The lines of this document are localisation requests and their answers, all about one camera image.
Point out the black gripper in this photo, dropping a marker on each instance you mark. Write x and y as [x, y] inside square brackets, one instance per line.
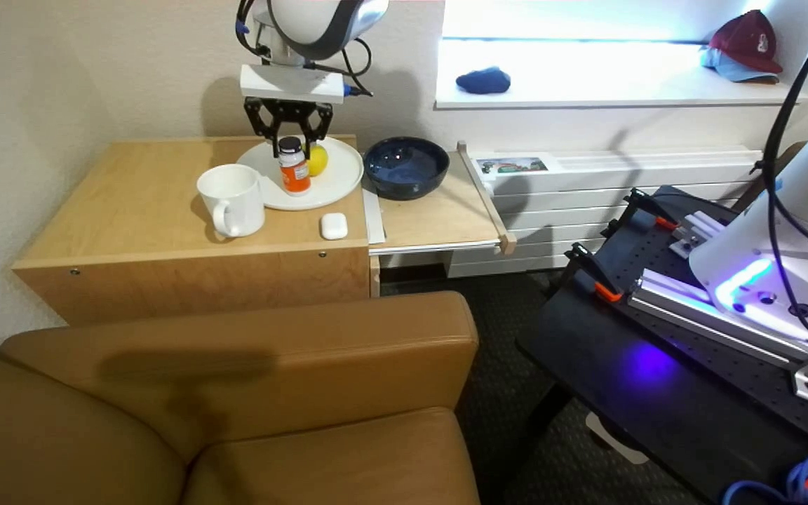
[289, 113]

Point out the white bottle with orange base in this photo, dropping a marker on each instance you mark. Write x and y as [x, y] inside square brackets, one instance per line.
[293, 172]

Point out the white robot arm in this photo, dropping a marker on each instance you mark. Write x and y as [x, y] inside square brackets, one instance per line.
[306, 24]

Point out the white round plate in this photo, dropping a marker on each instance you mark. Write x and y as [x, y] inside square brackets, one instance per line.
[337, 183]

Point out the yellow lemon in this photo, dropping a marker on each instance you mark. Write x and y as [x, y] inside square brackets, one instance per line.
[317, 162]

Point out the white ceramic mug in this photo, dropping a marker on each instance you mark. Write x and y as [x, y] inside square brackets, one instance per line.
[234, 198]

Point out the small white earbuds case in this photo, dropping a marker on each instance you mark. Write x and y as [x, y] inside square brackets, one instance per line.
[332, 225]

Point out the dark blue bowl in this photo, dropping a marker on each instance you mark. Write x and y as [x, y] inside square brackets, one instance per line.
[404, 169]

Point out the wooden pull-out tray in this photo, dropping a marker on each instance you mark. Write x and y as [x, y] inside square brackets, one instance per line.
[433, 221]

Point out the light wooden desk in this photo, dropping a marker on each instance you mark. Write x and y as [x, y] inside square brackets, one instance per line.
[133, 225]

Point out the dark blue cloth lump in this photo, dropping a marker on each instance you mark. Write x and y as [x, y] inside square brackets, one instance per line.
[483, 80]

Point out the brown leather armchair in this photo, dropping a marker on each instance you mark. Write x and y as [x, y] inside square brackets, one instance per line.
[236, 411]

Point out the white window sill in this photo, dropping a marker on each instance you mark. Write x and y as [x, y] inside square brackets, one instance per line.
[610, 86]

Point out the black robot table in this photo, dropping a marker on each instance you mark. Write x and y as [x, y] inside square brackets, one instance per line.
[645, 375]

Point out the white paper scrap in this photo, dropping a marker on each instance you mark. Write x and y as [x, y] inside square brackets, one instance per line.
[616, 439]

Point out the dark red baseball cap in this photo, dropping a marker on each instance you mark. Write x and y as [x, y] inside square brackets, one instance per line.
[748, 41]

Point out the white wall heater unit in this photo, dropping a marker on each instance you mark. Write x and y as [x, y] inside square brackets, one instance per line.
[574, 200]

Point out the short aluminium rail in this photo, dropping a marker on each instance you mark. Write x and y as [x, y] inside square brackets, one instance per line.
[699, 233]

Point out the long aluminium rail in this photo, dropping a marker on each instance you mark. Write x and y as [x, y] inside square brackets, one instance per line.
[701, 319]

